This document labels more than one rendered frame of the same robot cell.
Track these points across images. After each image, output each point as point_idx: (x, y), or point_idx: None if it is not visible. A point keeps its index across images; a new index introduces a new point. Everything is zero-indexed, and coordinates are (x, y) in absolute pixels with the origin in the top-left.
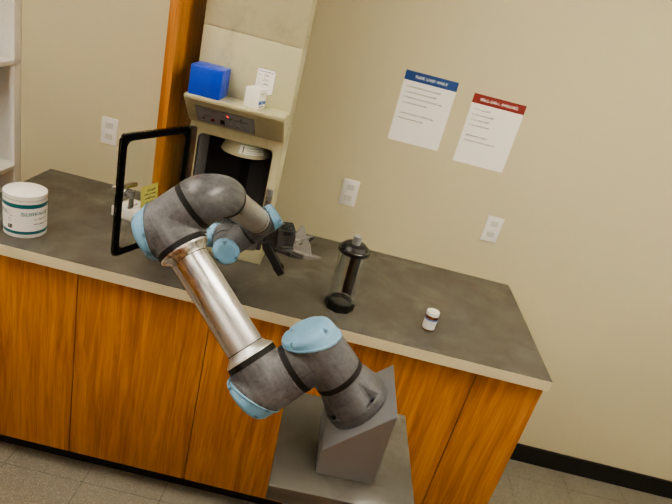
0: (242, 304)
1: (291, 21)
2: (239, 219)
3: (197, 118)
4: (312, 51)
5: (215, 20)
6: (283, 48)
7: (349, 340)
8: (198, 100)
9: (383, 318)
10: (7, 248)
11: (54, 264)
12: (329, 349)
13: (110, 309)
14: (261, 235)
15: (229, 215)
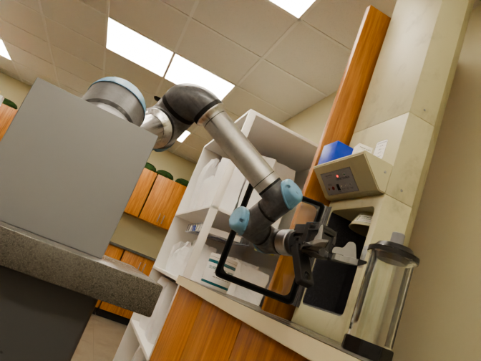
0: (250, 309)
1: (404, 98)
2: (217, 137)
3: (327, 193)
4: None
5: (358, 127)
6: (396, 119)
7: (315, 359)
8: (319, 167)
9: None
10: (187, 281)
11: (194, 289)
12: (97, 83)
13: (199, 335)
14: (269, 201)
15: (194, 110)
